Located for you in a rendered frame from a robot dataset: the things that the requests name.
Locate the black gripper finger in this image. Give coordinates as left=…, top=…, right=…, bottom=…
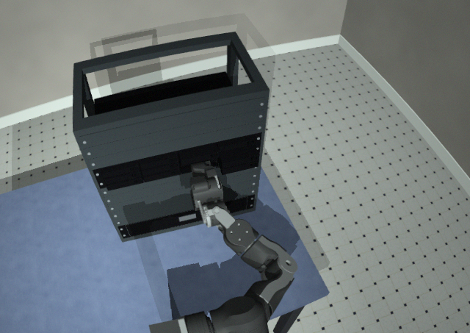
left=192, top=171, right=206, bottom=177
left=191, top=161, right=220, bottom=189

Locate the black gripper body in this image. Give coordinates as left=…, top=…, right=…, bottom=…
left=190, top=176, right=223, bottom=224

